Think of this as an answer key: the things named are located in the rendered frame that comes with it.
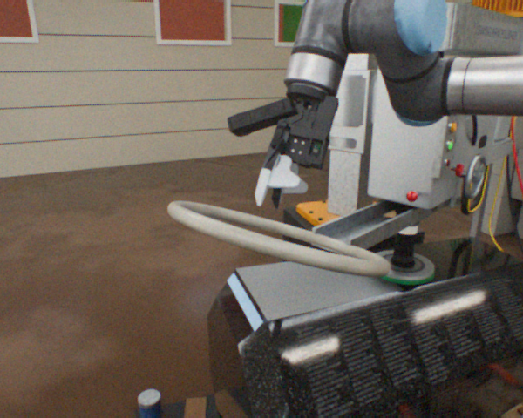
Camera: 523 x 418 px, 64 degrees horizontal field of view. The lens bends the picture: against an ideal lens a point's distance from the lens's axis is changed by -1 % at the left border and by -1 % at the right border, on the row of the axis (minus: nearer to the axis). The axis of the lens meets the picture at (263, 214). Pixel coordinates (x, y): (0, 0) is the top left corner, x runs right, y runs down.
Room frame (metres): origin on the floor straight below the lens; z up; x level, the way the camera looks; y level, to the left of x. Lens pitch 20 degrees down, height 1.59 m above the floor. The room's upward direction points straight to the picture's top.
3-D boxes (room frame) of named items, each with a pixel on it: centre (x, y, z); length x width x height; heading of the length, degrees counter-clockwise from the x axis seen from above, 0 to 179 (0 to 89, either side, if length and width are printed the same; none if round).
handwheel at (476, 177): (1.33, -0.66, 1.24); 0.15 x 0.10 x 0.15; 136
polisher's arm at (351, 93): (2.13, -0.64, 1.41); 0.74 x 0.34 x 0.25; 43
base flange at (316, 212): (2.28, -0.50, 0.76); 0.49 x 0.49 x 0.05; 18
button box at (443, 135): (1.20, -0.52, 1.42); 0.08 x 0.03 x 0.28; 136
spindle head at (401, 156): (1.39, -0.54, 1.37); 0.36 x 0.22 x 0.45; 136
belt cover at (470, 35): (1.58, -0.73, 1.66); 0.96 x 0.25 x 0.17; 136
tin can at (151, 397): (1.52, 0.52, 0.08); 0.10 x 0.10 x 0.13
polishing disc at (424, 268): (1.33, -0.49, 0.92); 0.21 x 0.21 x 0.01
